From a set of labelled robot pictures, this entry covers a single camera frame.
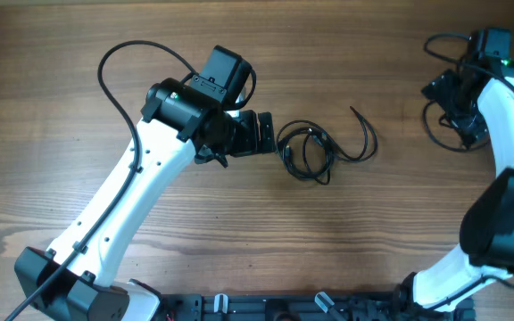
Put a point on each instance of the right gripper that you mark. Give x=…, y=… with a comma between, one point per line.
x=438, y=89

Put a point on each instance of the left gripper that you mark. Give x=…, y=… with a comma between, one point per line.
x=250, y=144

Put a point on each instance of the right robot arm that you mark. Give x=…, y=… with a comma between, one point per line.
x=477, y=98

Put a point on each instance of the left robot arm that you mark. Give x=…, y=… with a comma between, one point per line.
x=200, y=118

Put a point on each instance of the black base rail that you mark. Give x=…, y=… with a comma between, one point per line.
x=224, y=307

